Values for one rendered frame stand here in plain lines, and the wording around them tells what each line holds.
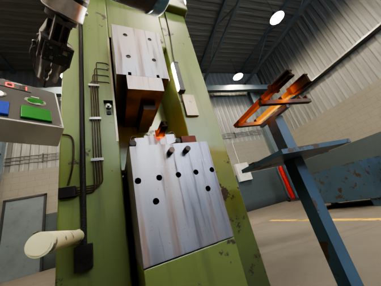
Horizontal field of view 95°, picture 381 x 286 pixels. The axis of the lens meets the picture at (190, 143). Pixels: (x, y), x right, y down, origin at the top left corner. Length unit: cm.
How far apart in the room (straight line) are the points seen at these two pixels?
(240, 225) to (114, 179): 73
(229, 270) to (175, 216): 29
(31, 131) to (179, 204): 55
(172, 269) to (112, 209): 37
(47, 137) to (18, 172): 722
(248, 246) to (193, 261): 45
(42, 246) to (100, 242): 46
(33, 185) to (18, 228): 125
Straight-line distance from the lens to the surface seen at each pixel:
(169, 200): 74
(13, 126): 72
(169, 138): 90
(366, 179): 400
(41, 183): 755
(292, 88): 96
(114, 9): 178
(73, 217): 93
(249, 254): 116
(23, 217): 750
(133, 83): 105
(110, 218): 91
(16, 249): 748
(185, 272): 77
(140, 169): 75
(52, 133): 73
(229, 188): 112
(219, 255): 82
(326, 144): 94
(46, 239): 48
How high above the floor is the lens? 61
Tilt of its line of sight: 20 degrees up
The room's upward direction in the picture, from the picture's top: 14 degrees counter-clockwise
